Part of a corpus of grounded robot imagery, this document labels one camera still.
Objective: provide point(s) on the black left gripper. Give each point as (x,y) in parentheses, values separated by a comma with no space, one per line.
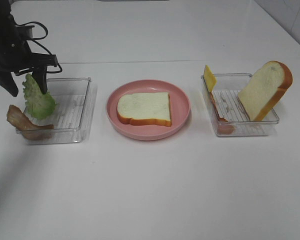
(20,51)

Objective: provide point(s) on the green lettuce leaf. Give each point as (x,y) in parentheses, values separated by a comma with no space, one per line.
(39,105)

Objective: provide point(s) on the brown bacon strip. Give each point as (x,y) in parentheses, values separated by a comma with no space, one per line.
(22,123)

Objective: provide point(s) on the white bread slice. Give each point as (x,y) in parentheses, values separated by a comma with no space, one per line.
(264,90)
(145,108)

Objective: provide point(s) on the yellow cheese slice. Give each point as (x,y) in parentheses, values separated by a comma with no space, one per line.
(210,80)

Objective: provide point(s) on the pink ham strip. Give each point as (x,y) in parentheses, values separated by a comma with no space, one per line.
(221,129)

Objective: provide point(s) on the clear plastic left tray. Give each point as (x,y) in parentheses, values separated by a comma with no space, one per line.
(75,102)

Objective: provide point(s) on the clear plastic tray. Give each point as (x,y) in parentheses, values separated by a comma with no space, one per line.
(75,102)
(225,94)

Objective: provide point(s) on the pink round plate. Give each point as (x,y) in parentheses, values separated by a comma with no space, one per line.
(180,109)

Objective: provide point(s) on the clear plastic right tray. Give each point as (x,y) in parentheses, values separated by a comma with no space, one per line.
(225,94)

